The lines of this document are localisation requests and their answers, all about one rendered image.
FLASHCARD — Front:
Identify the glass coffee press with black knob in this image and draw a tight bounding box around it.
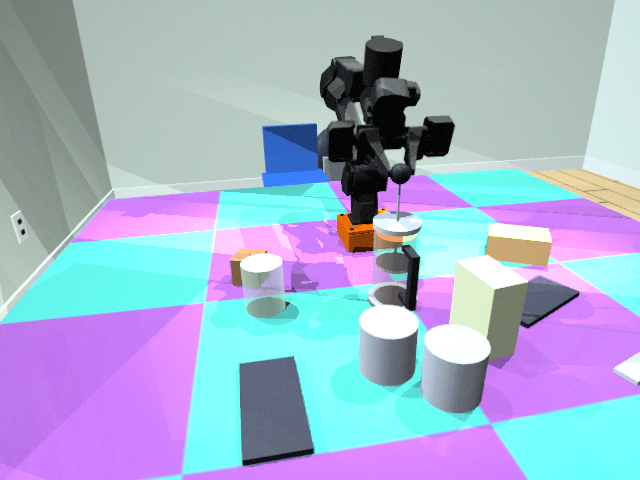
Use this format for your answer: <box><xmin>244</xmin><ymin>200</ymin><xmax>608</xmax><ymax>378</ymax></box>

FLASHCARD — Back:
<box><xmin>368</xmin><ymin>163</ymin><xmax>423</xmax><ymax>312</ymax></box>

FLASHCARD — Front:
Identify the clear glass cylinder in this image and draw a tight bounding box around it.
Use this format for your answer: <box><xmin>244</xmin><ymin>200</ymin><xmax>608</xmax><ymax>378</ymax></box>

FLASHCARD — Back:
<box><xmin>240</xmin><ymin>254</ymin><xmax>285</xmax><ymax>319</ymax></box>

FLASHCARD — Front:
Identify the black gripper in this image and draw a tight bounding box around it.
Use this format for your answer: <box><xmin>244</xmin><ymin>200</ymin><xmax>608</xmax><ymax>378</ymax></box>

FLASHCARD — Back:
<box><xmin>327</xmin><ymin>115</ymin><xmax>455</xmax><ymax>177</ymax></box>

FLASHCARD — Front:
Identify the grey cylinder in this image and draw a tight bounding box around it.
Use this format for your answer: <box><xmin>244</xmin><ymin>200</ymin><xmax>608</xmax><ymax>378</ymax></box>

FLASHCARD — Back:
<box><xmin>359</xmin><ymin>305</ymin><xmax>418</xmax><ymax>386</ymax></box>
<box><xmin>420</xmin><ymin>324</ymin><xmax>491</xmax><ymax>413</ymax></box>

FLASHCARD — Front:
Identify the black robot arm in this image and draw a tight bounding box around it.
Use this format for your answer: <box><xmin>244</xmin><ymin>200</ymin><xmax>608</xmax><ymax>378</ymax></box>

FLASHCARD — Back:
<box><xmin>320</xmin><ymin>35</ymin><xmax>421</xmax><ymax>225</ymax></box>

